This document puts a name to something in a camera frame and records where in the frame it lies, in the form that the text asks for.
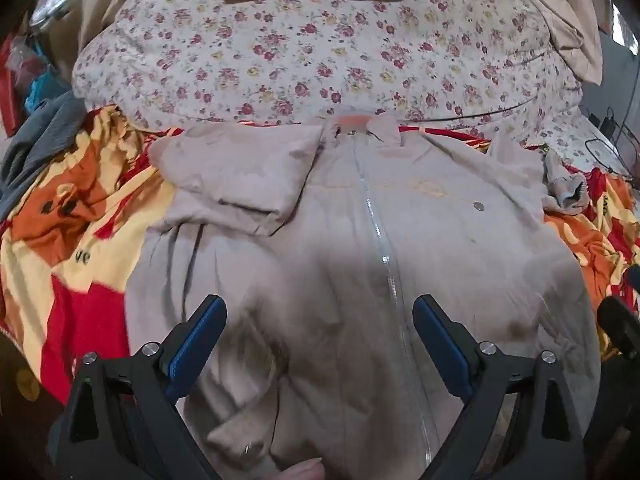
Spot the red bag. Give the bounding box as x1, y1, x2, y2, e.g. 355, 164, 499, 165
0, 35, 32, 137

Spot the beige zip jacket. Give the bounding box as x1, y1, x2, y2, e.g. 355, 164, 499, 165
125, 112, 602, 480

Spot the beige cloth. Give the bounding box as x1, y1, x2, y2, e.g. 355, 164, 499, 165
500, 0, 604, 86

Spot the blue packet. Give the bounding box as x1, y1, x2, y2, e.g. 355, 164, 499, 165
25, 72, 72, 112

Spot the black cable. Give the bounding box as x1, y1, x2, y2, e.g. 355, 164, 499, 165
585, 105, 640, 178

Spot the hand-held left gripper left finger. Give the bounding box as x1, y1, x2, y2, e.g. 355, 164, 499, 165
47, 296, 227, 480

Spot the red yellow printed blanket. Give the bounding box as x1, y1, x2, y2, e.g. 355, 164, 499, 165
0, 105, 640, 406

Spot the floral quilt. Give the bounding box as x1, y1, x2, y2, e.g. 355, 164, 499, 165
72, 0, 640, 181

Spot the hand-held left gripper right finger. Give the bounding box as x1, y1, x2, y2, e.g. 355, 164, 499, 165
412, 296, 586, 480

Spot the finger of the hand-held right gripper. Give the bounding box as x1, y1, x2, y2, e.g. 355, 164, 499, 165
598, 265, 640, 359

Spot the grey cloth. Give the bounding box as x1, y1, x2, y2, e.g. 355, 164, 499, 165
0, 92, 90, 221

